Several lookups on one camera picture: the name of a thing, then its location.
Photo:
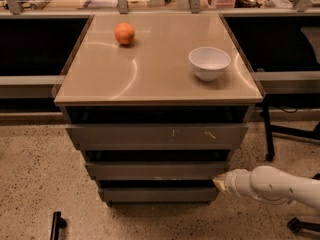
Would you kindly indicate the grey drawer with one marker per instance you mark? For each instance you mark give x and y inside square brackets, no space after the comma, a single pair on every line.
[143,195]
[215,136]
[196,170]

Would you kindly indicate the grey top drawer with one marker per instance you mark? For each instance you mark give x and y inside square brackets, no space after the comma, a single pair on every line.
[215,136]

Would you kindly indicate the white bowl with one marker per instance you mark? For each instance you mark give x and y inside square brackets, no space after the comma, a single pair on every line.
[208,63]

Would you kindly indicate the grey drawer cabinet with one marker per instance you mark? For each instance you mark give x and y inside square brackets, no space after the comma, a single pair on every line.
[151,82]

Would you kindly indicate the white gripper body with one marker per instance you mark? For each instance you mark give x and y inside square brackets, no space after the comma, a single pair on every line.
[231,183]

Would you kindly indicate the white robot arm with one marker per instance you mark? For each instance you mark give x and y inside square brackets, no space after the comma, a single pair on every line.
[270,185]

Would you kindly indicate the black chair base right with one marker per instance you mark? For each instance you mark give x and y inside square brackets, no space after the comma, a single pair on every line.
[305,224]

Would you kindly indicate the black chair leg left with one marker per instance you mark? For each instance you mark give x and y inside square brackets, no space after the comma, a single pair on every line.
[58,223]

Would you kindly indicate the black stand with caster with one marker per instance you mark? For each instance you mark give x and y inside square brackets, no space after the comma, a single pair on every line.
[270,129]

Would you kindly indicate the orange fruit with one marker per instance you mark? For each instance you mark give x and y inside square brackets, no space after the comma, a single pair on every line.
[124,33]

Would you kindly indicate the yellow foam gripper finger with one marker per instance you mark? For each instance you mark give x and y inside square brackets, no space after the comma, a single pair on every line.
[219,182]

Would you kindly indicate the grey bottom drawer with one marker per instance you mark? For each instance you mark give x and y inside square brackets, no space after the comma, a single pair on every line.
[143,195]

